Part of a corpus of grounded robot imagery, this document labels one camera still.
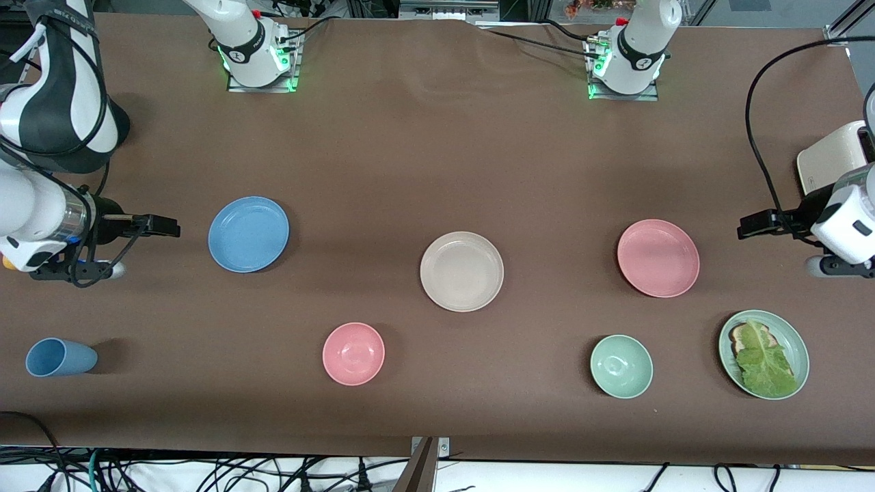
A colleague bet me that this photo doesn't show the beige toaster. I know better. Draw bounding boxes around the beige toaster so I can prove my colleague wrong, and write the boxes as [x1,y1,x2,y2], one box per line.
[796,121,875,196]

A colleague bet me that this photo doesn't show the toasted bread slice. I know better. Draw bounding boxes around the toasted bread slice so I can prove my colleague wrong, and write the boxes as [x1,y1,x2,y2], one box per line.
[729,323,775,357]

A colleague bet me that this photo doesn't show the black floor cable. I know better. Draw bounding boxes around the black floor cable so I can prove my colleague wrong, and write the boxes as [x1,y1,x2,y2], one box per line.
[0,410,72,492]

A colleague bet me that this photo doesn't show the aluminium profile rail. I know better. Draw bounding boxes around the aluminium profile rail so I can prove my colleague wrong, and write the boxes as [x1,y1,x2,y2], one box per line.
[824,0,875,47]

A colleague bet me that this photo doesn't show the small pink bowl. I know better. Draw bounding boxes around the small pink bowl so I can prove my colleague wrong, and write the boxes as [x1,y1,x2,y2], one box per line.
[322,322,386,387]

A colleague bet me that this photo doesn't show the grey metal frame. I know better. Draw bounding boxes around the grey metal frame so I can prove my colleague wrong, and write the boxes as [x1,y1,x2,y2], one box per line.
[399,0,500,23]

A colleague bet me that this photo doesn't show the blue cup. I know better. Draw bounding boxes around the blue cup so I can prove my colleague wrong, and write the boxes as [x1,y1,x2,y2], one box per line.
[25,338,98,378]

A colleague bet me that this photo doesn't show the small green bowl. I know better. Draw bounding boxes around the small green bowl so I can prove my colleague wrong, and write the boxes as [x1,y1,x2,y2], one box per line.
[590,334,654,400]

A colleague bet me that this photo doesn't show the pink plate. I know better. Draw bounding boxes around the pink plate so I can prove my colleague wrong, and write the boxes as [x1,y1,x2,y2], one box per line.
[617,219,701,299]

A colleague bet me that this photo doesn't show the black base cable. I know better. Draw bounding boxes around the black base cable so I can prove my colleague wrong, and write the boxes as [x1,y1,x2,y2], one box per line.
[479,26,594,54]
[540,18,599,46]
[273,14,344,44]

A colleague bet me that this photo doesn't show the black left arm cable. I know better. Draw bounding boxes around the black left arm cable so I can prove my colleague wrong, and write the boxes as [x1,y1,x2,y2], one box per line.
[744,36,875,228]

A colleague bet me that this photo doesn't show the blue plate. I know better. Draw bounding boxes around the blue plate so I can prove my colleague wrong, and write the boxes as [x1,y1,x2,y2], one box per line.
[208,196,291,273]

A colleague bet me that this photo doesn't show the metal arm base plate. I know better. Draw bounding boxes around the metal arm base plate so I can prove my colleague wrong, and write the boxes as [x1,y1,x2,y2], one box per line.
[227,31,301,93]
[587,41,660,102]

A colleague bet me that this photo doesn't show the green plate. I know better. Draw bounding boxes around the green plate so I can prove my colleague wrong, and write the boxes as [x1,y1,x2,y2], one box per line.
[718,310,811,401]

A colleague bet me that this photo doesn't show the dark slanted pole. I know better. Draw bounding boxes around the dark slanted pole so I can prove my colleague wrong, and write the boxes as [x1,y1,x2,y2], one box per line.
[392,437,439,492]

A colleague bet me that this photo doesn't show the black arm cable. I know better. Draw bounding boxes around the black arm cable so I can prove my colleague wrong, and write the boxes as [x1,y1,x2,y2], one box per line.
[744,36,875,228]
[0,17,137,288]

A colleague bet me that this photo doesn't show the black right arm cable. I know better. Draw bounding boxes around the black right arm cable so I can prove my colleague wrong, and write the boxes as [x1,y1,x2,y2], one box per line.
[0,17,137,288]

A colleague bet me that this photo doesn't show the green lettuce leaf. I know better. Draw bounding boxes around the green lettuce leaf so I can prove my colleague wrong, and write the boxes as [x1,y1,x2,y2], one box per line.
[735,319,798,398]

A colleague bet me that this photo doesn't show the beige plate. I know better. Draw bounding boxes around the beige plate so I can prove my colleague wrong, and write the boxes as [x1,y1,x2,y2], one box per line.
[420,231,504,313]

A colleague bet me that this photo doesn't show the metal table bracket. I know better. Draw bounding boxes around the metal table bracket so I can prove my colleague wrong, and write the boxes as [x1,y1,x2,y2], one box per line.
[410,436,451,460]

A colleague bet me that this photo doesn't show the brown table cover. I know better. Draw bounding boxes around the brown table cover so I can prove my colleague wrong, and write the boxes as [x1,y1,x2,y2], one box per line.
[0,12,875,467]

